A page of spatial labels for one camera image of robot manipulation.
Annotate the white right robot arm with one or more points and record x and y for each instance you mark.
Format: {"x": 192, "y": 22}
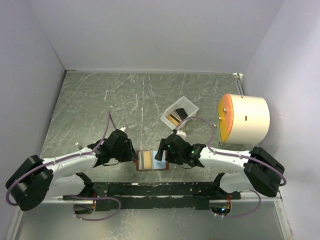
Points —
{"x": 252, "y": 169}

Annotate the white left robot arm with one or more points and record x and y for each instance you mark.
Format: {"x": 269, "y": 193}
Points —
{"x": 39, "y": 179}

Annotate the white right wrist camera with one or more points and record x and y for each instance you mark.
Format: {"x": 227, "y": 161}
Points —
{"x": 181, "y": 134}

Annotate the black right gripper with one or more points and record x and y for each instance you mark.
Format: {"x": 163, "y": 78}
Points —
{"x": 159, "y": 154}

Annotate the white cylinder with orange lid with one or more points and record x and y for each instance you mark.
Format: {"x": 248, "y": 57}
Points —
{"x": 243, "y": 120}

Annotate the brown leather card holder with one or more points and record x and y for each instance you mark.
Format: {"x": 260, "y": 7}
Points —
{"x": 158, "y": 165}

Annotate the aluminium extrusion rail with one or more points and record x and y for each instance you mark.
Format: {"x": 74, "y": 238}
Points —
{"x": 251, "y": 196}

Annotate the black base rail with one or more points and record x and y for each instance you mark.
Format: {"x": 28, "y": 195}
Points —
{"x": 162, "y": 195}

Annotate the white plastic card bin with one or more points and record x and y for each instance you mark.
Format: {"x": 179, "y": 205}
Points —
{"x": 182, "y": 102}

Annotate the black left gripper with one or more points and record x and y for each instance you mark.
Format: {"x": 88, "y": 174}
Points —
{"x": 131, "y": 153}

